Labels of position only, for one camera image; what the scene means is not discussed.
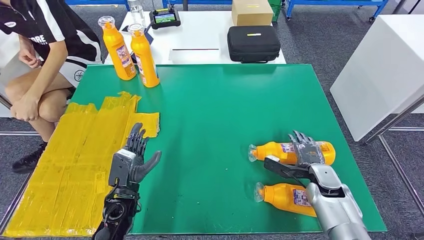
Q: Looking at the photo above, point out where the person's left hand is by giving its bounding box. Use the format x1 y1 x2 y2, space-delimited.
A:
9 92 41 122

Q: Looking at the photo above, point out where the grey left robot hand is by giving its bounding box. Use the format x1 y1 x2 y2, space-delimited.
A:
124 122 163 184

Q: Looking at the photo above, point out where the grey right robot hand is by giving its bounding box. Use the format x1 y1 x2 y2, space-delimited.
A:
287 130 327 168

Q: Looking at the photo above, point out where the person's right hand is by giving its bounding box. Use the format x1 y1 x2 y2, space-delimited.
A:
18 36 42 69

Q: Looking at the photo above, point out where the orange detergent bottle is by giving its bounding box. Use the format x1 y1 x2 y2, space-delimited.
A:
97 15 137 81
254 182 318 218
248 140 336 166
127 23 161 89

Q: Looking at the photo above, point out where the white bench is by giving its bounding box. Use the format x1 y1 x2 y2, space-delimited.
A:
0 31 21 118

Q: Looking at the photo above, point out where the person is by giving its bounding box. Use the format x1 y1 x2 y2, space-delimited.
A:
0 0 102 175

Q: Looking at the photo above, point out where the yellow taped plastic sheet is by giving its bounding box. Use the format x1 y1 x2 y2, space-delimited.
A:
3 91 161 238

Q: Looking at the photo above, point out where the green table mat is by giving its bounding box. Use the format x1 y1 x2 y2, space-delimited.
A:
71 63 388 234

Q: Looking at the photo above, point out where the blue metal rack beam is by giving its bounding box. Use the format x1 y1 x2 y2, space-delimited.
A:
65 0 233 9

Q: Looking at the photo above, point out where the white side table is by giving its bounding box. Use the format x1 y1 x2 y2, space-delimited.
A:
330 13 424 142

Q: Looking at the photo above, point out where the clear drinking glass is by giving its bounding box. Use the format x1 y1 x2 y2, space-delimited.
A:
127 0 146 24

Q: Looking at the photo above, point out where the black zip case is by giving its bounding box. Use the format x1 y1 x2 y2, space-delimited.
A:
227 25 282 64

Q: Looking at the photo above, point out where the white desk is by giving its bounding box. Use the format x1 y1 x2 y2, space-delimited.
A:
104 10 287 65

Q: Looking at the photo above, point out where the black controller with screen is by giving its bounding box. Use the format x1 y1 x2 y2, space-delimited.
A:
149 0 182 30

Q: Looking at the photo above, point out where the green plastic crate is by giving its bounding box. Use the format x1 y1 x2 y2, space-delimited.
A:
268 0 282 21

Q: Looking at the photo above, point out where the brown cardboard box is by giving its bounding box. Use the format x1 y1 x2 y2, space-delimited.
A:
231 0 275 27

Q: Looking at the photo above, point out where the grey metal bench frame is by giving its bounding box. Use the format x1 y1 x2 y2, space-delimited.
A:
0 94 41 137

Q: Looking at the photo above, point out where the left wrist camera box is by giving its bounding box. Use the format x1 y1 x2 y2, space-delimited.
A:
108 148 137 189

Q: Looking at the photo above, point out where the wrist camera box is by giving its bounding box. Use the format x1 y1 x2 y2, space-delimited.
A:
263 154 314 181
108 148 137 189

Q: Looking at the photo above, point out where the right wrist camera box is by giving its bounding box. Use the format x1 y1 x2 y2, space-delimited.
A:
263 154 314 181

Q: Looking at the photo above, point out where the grey metal table frame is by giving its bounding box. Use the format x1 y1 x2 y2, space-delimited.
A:
364 96 424 216

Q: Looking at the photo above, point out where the blue metal cart frame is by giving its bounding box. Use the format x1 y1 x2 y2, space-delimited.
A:
284 0 389 22

